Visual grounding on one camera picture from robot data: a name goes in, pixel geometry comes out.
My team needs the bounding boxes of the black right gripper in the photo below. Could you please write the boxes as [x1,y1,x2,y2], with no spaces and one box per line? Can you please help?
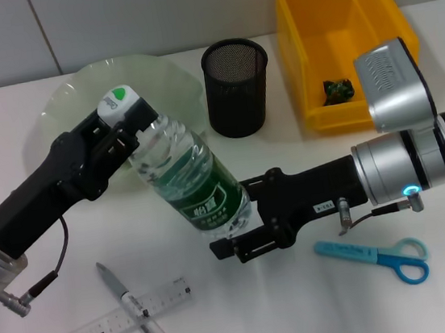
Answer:
[200,152,376,268]

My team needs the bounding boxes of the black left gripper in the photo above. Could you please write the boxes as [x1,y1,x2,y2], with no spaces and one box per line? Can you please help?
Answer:
[0,95,176,263]

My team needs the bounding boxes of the clear water bottle green label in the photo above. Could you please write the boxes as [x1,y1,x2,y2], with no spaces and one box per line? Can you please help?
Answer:
[94,73,255,252]

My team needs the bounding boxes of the green plastic wrapper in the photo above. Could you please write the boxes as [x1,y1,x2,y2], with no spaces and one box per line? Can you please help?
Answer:
[321,76,357,106]

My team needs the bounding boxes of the green glass fruit plate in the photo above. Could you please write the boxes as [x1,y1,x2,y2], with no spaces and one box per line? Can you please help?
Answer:
[33,46,215,204]

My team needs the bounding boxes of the blue scissors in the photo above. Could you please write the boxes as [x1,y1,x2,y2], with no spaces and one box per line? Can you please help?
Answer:
[312,227,436,298]

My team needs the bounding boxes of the black mesh pen holder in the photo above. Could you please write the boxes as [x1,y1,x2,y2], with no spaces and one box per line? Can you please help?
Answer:
[198,34,279,143]

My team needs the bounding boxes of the grey pen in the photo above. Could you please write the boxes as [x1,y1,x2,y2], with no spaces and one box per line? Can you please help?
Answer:
[94,252,181,333]

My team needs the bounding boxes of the yellow plastic bin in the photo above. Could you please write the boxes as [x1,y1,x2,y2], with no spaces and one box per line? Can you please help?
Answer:
[271,0,430,141]

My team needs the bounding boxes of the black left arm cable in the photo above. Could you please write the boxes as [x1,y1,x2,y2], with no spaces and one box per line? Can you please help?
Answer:
[0,215,79,321]

